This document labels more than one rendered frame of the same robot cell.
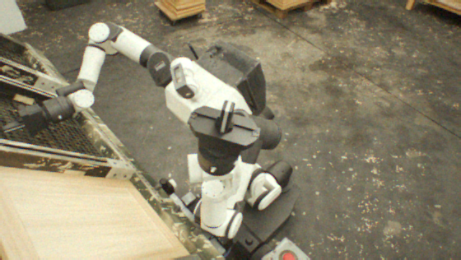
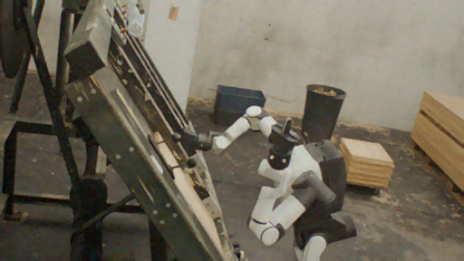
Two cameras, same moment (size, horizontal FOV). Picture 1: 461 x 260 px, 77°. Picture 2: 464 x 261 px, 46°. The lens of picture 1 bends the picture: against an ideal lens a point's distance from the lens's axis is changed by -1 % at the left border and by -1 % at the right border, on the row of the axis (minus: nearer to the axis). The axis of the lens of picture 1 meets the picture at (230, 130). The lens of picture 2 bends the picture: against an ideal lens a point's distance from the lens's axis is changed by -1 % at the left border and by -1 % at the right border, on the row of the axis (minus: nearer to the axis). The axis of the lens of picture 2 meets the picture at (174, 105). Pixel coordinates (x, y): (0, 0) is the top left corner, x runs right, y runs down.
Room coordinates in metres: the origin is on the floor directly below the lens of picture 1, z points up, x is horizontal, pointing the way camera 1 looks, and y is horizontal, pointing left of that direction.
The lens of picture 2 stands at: (-1.47, -0.77, 2.23)
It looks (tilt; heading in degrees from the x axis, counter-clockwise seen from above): 17 degrees down; 36
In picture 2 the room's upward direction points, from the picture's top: 9 degrees clockwise
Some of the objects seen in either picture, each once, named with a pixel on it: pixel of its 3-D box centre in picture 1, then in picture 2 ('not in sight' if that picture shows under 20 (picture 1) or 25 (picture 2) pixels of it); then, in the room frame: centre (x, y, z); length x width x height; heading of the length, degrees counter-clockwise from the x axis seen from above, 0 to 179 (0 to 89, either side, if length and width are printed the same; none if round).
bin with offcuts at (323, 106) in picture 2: not in sight; (321, 113); (5.02, 1.59, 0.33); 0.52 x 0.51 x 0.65; 34
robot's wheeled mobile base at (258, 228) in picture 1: (255, 199); not in sight; (0.99, -0.17, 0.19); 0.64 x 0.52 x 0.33; 133
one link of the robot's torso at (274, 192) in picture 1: (259, 189); not in sight; (1.01, -0.19, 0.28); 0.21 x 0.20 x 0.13; 133
